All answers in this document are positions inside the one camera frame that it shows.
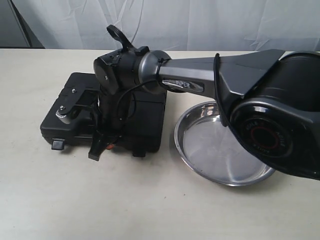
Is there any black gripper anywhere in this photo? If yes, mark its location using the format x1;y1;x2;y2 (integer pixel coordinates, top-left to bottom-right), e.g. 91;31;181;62
88;49;140;161

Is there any black plastic tool case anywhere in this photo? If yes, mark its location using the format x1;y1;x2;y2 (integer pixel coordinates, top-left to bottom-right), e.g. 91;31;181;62
40;72;167;158

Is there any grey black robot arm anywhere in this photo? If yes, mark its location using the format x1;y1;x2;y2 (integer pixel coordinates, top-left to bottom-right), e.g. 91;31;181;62
93;49;320;180

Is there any round steel tray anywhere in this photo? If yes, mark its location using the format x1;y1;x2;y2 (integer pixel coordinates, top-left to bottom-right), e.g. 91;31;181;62
173;101;275;187

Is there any white backdrop curtain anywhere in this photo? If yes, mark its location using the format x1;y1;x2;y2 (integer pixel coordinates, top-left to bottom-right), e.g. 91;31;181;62
14;0;320;51

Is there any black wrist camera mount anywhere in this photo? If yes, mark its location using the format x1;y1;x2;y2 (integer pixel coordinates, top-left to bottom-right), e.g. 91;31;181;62
55;84;99;124

